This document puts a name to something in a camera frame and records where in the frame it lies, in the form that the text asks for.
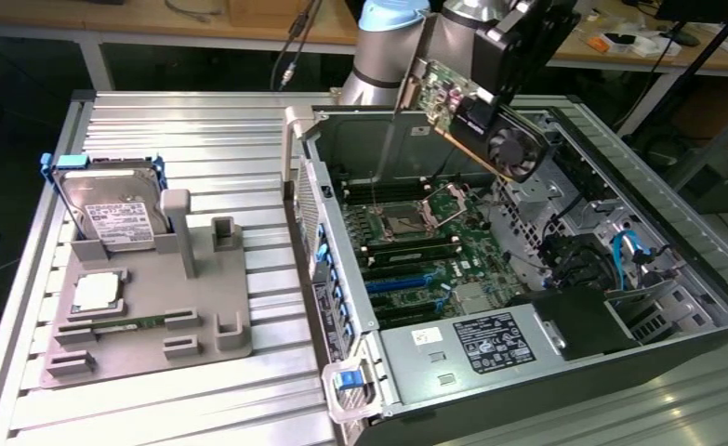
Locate wooden desk with white frame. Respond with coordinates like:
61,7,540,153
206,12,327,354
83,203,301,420
0,0,365,92
546,0,728,137

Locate blue expansion slot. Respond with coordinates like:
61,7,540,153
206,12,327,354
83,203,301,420
365,273,440,294

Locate grey power supply unit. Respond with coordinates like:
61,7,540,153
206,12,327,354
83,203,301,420
375,304,568,406

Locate hard disk with blue carrier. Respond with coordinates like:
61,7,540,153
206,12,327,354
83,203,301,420
39,151,176,255

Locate black expansion slot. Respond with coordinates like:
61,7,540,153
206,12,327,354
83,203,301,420
362,267,442,282

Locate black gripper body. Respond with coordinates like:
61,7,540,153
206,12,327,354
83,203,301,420
472,0,581,112

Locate open grey PC case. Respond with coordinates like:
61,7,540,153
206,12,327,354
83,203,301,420
279,92,728,446

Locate silver CPU chip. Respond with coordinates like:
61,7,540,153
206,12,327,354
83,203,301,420
69,272,128,313

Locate white plastic part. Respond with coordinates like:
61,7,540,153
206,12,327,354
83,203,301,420
603,29,669,58

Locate black monitor with stand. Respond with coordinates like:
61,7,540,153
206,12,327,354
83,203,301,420
652,0,713,46

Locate CPU socket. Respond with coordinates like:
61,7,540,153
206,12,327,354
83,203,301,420
378,203,432,239

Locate black hanging cable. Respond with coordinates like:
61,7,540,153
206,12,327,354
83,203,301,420
271,0,325,92

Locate silver chipset heatsink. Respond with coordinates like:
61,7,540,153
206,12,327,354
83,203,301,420
453,284,502,316

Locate black RAM slot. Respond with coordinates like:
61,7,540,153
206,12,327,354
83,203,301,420
345,195,425,206
357,233,461,250
342,184,432,193
362,243,464,260
343,190,433,200
359,238,462,255
341,178,430,188

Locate GPU card with black fan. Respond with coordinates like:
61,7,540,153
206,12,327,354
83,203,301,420
390,13,556,185

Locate blue data wire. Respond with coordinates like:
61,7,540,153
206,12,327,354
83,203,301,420
607,226,657,293

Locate dark RAM stick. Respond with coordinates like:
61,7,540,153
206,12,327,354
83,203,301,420
367,248,460,266

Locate silver socket cover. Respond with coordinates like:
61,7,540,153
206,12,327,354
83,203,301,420
422,182,472,220

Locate thick black wire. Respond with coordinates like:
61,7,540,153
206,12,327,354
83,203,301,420
548,178,592,222

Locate green Dell motherboard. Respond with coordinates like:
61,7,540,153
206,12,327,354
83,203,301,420
338,176,526,332

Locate grey parts rack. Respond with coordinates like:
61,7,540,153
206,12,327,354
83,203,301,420
39,188,256,389

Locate green RAM stick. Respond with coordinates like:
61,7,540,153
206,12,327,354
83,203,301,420
92,315,171,334

